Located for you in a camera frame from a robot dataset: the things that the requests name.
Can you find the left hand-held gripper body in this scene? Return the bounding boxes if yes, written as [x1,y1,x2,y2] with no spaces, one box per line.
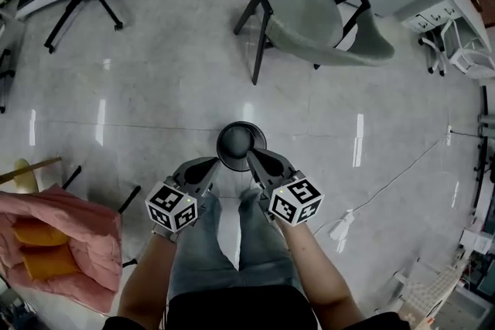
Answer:
[145,176,206,233]

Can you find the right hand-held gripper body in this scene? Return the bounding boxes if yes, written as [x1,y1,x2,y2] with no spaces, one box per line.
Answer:
[266,170,325,228]

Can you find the black mesh waste bin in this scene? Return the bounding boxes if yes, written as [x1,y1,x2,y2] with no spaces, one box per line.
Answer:
[215,121,268,172]

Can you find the person's right forearm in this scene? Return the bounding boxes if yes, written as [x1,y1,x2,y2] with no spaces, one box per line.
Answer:
[275,222,367,330]

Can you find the person's left forearm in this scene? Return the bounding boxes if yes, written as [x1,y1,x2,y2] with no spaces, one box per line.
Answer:
[116,233,179,330]

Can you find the grey wrist band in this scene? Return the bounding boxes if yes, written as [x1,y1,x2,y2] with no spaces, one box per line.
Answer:
[152,223,179,243]

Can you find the white power strip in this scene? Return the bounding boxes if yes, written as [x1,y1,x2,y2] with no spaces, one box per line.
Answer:
[328,209,356,241]

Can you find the person's light blue jeans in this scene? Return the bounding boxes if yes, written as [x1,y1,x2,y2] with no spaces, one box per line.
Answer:
[166,187,307,303]

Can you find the pink quilted cloth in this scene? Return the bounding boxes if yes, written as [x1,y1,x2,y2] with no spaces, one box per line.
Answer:
[0,182,124,315]

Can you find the person's black shirt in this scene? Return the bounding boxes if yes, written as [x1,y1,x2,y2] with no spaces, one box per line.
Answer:
[103,284,411,330]

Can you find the orange cushion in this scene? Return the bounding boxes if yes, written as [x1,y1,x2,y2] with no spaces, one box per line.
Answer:
[11,217,71,247]
[20,243,81,281]

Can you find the pale yellow stool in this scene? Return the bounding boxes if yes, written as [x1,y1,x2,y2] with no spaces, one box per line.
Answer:
[14,158,40,195]

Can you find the wooden stick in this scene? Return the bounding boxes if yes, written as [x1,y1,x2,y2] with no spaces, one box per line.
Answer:
[0,156,63,185]

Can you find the grey chair with black legs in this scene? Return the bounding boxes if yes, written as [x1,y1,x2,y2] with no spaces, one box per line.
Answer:
[233,0,396,87]

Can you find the white office chair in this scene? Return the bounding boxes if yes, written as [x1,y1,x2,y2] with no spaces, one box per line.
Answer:
[418,16,495,80]

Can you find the white drawer unit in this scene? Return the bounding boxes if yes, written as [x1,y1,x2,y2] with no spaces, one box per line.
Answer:
[401,0,466,32]

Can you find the black metal frame chair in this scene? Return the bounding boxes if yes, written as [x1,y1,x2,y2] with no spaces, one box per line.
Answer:
[60,165,143,269]

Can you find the white floor cable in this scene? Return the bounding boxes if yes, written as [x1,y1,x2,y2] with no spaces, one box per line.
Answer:
[312,129,483,237]

